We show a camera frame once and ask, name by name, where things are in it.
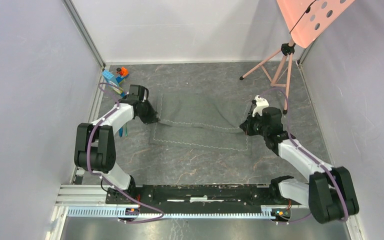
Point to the grey cloth napkin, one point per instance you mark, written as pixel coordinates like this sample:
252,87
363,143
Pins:
200,121

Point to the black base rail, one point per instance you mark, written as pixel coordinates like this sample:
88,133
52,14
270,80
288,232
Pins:
208,198

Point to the blue toy block stack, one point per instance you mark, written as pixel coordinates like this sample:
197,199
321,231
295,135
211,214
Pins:
114,81

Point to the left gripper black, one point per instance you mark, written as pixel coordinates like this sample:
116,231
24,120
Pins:
152,117

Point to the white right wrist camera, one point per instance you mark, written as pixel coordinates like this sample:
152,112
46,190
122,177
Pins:
259,104

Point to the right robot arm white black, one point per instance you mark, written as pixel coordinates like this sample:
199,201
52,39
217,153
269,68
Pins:
328,192

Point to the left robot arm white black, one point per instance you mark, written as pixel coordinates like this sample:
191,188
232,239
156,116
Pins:
95,149

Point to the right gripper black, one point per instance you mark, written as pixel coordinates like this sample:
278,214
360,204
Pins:
246,126

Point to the white slotted cable duct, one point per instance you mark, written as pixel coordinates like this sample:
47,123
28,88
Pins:
133,213

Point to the pink perforated board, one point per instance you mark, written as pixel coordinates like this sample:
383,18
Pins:
307,19

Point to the pink tripod stand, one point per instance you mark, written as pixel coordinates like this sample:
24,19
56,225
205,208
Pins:
284,66

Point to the orange toy figure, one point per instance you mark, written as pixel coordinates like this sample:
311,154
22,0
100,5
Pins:
122,72

